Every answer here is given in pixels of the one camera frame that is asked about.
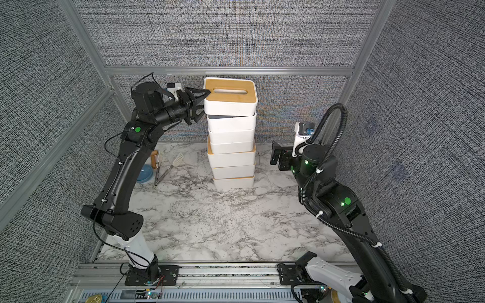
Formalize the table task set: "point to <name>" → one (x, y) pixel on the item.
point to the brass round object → (95, 298)
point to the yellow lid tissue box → (233, 172)
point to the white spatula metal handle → (163, 175)
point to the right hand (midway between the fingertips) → (290, 137)
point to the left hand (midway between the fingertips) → (214, 93)
